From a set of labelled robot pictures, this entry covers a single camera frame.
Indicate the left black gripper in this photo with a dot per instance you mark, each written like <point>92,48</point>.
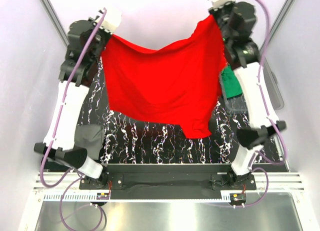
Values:
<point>107,35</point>

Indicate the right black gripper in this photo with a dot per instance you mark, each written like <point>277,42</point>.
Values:
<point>215,12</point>

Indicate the red t shirt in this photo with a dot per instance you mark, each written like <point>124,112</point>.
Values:
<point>177,84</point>

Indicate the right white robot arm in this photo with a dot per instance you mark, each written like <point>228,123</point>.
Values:
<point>236,21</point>

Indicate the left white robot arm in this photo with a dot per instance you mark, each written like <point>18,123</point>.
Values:
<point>87,40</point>

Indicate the grey folded t shirt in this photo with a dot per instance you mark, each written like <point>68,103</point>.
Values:
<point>91,138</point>

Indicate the green t shirt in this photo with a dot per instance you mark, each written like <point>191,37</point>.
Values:
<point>232,87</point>

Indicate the clear plastic bin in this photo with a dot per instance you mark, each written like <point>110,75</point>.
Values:
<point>260,91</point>

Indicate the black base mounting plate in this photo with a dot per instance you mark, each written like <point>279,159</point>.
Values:
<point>165,174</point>

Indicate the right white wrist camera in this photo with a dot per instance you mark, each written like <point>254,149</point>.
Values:
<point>216,4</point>

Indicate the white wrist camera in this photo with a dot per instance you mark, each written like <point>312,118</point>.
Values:
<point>109,20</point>
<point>216,4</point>

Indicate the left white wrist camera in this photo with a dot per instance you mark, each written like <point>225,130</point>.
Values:
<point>109,20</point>

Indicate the aluminium frame rail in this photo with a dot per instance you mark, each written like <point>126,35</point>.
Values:
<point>193,191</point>

